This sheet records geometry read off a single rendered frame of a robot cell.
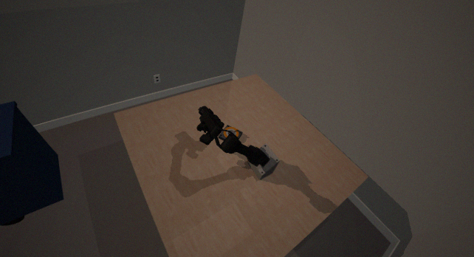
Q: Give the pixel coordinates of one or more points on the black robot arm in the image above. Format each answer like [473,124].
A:
[231,144]

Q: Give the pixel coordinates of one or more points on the orange round plate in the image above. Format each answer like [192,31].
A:
[231,128]

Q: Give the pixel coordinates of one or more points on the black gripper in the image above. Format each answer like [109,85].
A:
[207,138]

